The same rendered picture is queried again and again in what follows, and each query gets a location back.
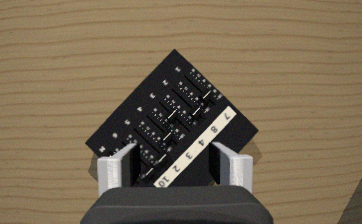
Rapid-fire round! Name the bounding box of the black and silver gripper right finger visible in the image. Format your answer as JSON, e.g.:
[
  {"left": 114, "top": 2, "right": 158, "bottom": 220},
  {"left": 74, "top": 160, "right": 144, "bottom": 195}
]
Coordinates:
[{"left": 209, "top": 142, "right": 253, "bottom": 194}]

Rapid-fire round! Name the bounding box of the black lighting desk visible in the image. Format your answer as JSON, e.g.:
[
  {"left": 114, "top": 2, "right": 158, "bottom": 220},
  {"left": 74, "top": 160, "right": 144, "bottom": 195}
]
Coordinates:
[{"left": 85, "top": 49, "right": 259, "bottom": 187}]

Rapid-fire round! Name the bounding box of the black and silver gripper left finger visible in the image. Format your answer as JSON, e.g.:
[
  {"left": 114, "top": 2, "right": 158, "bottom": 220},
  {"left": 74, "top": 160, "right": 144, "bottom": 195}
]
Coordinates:
[{"left": 97, "top": 143, "right": 141, "bottom": 197}]

